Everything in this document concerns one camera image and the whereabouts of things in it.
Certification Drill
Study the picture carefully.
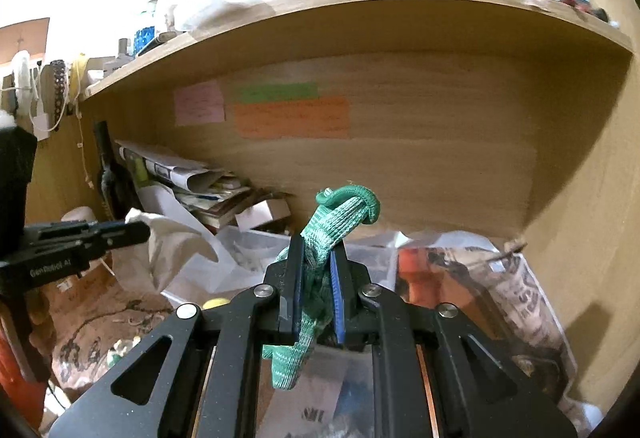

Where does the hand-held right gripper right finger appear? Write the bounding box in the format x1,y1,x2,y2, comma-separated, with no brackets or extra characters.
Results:
330,250,594,438

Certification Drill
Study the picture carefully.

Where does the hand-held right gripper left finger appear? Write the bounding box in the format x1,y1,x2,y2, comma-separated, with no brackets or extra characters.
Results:
49,234,307,438

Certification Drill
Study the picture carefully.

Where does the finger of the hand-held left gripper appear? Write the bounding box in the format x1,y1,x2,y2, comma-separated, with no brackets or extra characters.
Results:
24,220,151,264

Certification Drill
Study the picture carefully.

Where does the green knitted sock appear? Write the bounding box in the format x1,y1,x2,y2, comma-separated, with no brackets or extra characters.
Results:
262,185,382,390

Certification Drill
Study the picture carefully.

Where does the white cloth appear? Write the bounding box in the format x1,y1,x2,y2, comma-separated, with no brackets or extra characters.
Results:
111,207,221,294

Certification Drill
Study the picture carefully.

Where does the dark glass bottle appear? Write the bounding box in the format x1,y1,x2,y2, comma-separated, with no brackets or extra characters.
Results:
93,120,135,221

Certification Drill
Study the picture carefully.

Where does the small cardboard box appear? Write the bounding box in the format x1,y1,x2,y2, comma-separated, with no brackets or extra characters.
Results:
235,198,292,235

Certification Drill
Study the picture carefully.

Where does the brown patterned cloth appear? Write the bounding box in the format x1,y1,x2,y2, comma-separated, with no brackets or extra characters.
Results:
27,263,176,391

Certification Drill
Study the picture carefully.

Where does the stack of papers and magazines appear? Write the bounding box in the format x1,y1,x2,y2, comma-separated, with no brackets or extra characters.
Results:
114,139,296,230

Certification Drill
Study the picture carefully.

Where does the orange object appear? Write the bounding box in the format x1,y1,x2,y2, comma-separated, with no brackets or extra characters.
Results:
0,333,51,429

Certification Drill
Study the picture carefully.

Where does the pink sticky note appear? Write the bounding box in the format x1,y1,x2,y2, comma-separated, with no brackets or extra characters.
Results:
173,79,227,127

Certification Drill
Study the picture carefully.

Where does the printed clear plastic bag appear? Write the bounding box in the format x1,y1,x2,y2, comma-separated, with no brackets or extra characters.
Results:
397,229,606,434

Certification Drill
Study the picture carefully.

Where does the wooden shelf unit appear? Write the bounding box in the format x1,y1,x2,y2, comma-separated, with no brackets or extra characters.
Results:
30,0,640,414

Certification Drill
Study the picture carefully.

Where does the orange sticky note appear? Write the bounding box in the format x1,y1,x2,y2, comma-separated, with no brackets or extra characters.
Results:
234,96,351,139

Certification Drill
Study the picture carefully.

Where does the green sticky note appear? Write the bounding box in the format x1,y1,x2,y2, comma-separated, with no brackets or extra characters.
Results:
234,82,320,103

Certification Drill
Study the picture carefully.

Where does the white plastic bag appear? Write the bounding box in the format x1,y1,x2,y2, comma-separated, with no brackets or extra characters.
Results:
172,0,273,33

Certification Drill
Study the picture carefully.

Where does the white cable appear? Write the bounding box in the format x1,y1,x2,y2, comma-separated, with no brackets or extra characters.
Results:
15,49,71,133

